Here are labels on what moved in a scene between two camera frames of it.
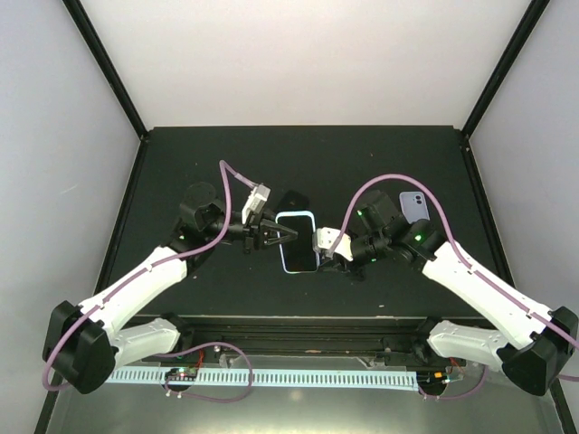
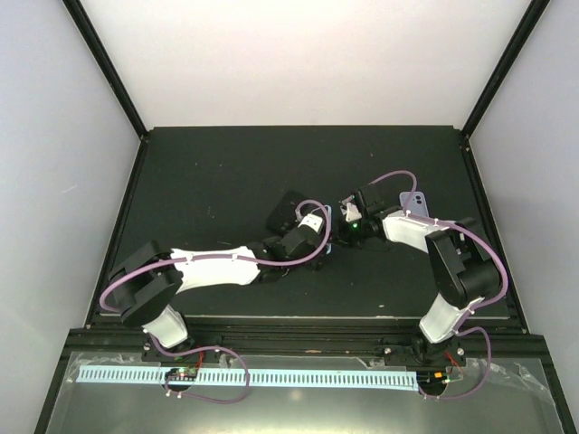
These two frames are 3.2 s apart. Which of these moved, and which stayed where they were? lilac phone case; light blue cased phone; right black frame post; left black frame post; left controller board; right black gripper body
Moved: light blue cased phone; right black gripper body
Stayed: left controller board; right black frame post; left black frame post; lilac phone case
